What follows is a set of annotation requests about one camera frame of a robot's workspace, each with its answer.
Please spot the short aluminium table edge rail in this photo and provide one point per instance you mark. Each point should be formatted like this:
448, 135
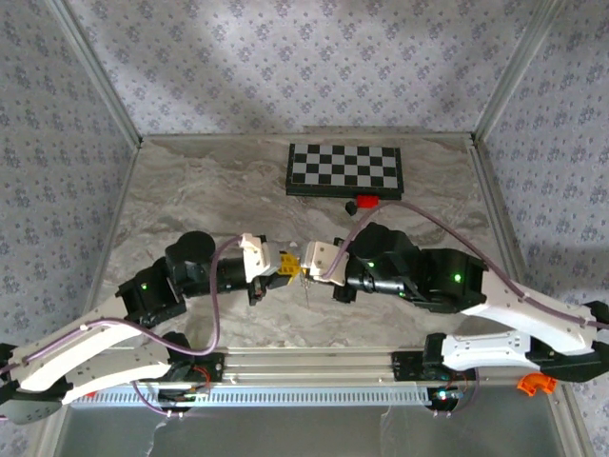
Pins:
214, 137

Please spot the black and grey chessboard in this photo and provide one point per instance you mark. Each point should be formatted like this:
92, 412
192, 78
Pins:
345, 166

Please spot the small black chess piece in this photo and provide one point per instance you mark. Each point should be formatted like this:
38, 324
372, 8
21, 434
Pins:
351, 208

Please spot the aluminium frame rail with bases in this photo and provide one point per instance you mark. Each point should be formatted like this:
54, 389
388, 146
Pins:
309, 364

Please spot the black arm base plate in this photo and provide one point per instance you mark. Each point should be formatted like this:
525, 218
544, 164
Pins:
214, 369
404, 366

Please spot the aluminium corner post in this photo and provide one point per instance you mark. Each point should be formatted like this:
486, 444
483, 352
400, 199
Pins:
517, 71
97, 71

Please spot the long aluminium table edge rail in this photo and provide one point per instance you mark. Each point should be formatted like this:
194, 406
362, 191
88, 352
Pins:
499, 214
108, 238

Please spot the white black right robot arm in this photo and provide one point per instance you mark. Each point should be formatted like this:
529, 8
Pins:
523, 323

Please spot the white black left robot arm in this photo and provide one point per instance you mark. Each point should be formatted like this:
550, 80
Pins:
71, 352

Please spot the grey metal sheet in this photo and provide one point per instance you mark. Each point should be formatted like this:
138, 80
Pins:
309, 433

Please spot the small red block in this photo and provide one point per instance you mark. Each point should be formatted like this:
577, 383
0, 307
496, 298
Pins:
367, 202

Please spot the black controller board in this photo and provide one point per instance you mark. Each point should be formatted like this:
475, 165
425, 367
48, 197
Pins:
445, 397
178, 396

